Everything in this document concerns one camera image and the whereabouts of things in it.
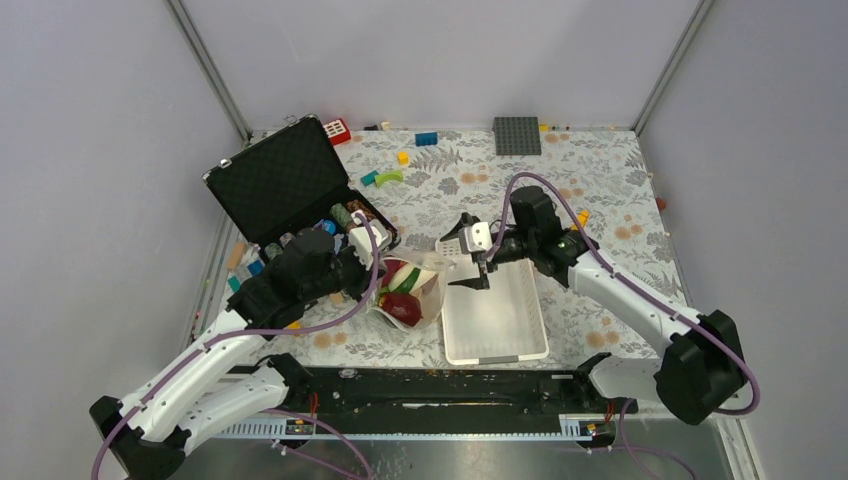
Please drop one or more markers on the teal block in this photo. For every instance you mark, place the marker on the teal block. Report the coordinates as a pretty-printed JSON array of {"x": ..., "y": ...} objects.
[{"x": 369, "y": 178}]

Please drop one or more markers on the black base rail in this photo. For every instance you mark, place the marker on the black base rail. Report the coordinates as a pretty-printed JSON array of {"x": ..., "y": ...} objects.
[{"x": 407, "y": 401}]

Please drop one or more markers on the white perforated plastic basket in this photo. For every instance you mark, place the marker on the white perforated plastic basket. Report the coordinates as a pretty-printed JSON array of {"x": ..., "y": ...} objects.
[{"x": 501, "y": 324}]

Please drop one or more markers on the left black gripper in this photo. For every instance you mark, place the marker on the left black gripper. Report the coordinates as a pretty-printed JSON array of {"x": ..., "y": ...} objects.
[{"x": 365, "y": 267}]

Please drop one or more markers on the grey lego baseplate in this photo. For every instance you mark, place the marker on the grey lego baseplate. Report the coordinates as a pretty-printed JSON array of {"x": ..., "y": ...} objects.
[{"x": 516, "y": 136}]

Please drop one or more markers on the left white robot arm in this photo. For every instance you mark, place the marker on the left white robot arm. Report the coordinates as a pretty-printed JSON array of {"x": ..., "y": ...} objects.
[{"x": 151, "y": 430}]

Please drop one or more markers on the red white toy block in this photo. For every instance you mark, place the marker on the red white toy block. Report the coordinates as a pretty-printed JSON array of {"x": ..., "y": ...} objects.
[{"x": 337, "y": 131}]

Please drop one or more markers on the orange black chip stack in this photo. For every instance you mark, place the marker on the orange black chip stack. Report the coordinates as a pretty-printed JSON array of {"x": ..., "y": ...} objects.
[{"x": 372, "y": 214}]

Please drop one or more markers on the green curved block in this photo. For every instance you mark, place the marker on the green curved block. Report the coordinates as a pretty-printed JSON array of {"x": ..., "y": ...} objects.
[{"x": 391, "y": 176}]

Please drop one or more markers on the green chili pepper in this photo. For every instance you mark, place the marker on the green chili pepper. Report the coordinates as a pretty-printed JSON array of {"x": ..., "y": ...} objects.
[{"x": 408, "y": 284}]

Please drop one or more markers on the yellow blue toy vehicle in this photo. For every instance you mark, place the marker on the yellow blue toy vehicle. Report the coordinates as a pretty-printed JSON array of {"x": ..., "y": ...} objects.
[{"x": 582, "y": 219}]

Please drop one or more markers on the purple sweet potato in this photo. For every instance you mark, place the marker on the purple sweet potato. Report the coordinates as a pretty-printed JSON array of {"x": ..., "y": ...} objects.
[{"x": 392, "y": 266}]

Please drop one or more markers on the black open case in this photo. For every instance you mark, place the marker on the black open case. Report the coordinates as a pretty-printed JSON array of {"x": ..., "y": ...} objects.
[{"x": 283, "y": 183}]

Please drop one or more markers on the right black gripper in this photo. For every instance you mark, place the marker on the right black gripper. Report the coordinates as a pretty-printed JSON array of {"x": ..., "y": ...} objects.
[{"x": 481, "y": 283}]

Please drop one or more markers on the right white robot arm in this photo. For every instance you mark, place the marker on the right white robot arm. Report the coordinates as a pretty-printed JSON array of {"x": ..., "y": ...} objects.
[{"x": 698, "y": 360}]

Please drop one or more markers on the white radish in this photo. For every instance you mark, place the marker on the white radish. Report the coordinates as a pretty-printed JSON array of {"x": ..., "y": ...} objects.
[{"x": 425, "y": 277}]

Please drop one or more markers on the clear zip top bag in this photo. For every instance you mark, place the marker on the clear zip top bag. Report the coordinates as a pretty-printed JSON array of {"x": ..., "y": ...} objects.
[{"x": 431, "y": 295}]

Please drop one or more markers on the blue lego brick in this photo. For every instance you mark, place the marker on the blue lego brick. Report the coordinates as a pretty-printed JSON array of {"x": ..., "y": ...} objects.
[{"x": 426, "y": 139}]

